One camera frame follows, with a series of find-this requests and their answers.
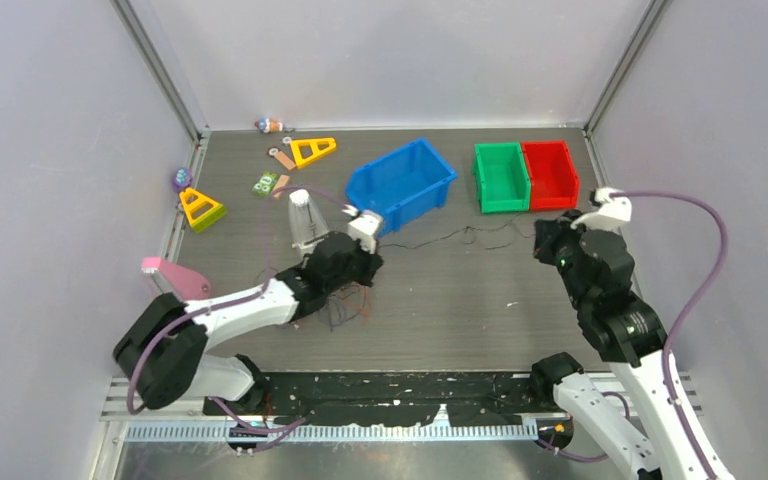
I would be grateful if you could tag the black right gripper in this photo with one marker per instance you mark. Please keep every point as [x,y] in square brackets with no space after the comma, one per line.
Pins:
[549,232]

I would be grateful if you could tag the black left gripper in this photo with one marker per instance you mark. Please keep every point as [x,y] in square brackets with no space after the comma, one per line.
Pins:
[371,261]

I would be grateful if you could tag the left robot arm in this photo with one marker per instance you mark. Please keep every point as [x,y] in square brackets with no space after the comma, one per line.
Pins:
[166,352]

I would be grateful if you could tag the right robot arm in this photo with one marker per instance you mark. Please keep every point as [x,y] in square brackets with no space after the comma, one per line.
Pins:
[629,337]

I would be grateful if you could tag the red plastic bin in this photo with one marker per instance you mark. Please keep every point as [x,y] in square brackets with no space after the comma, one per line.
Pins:
[554,180]

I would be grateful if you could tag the wooden block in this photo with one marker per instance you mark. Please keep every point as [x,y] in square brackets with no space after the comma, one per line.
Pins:
[281,182]

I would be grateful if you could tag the green toy block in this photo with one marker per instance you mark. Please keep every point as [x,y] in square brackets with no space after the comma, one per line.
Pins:
[266,183]

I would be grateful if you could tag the blue plastic bin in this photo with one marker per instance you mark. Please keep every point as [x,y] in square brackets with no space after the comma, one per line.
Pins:
[402,185]

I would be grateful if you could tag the yellow triangle toy far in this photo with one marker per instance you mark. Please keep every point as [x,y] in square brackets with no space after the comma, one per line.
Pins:
[308,151]

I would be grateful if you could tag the yellow triangle toy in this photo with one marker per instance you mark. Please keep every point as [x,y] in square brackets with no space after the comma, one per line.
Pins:
[201,211]
[308,151]

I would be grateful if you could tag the green plastic bin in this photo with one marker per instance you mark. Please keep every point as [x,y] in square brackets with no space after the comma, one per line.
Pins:
[502,180]

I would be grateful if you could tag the yellow triangle toy near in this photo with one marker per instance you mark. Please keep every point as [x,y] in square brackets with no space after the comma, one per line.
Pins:
[201,211]

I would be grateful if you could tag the small figurine toy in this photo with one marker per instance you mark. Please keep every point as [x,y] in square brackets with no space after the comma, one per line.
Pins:
[268,125]

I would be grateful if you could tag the pink metronome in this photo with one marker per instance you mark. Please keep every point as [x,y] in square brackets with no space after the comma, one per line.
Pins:
[168,277]

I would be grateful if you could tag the purple round toy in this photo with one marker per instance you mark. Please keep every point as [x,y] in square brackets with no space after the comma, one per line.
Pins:
[182,179]

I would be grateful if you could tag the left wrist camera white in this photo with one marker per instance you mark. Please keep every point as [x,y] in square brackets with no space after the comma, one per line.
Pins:
[364,226]

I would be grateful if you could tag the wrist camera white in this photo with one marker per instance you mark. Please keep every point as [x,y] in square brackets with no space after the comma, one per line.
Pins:
[364,226]
[612,210]

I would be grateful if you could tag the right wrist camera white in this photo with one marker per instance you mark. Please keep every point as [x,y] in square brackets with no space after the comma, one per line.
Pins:
[612,210]

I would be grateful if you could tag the tan strip with ring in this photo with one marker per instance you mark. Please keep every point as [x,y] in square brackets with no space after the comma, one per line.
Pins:
[280,156]

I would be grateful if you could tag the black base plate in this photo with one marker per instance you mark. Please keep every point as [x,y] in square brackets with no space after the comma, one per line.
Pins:
[390,399]

